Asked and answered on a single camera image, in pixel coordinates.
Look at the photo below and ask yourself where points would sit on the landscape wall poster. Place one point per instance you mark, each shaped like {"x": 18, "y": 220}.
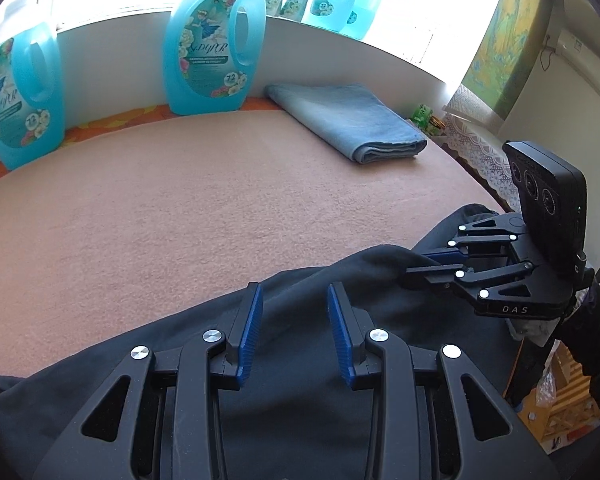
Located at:
{"x": 505, "y": 40}

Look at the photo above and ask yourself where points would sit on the round tin can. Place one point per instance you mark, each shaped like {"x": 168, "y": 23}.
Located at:
{"x": 439, "y": 122}

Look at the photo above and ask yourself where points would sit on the green tea carton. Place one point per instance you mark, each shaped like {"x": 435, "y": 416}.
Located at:
{"x": 422, "y": 112}

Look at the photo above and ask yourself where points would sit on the black pants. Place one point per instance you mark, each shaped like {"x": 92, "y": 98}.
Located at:
{"x": 290, "y": 320}

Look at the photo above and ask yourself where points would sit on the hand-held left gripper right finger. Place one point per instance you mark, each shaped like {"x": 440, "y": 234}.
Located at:
{"x": 341, "y": 340}

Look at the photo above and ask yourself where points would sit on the white lace tablecloth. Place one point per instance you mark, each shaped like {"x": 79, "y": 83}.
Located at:
{"x": 480, "y": 140}

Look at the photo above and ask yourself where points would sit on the folded blue jeans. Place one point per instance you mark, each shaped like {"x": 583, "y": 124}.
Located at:
{"x": 345, "y": 120}

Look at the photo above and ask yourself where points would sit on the pink blanket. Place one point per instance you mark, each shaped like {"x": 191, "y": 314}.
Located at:
{"x": 180, "y": 210}

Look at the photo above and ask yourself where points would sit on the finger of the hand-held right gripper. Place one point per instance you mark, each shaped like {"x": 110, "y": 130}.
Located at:
{"x": 445, "y": 276}
{"x": 475, "y": 249}

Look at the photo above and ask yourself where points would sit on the white air conditioner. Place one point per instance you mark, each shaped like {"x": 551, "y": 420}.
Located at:
{"x": 575, "y": 42}

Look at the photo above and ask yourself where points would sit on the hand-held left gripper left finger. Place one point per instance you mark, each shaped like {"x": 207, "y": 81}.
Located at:
{"x": 247, "y": 340}

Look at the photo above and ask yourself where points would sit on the wooden slatted bench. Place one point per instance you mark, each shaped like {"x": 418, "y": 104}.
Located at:
{"x": 570, "y": 410}

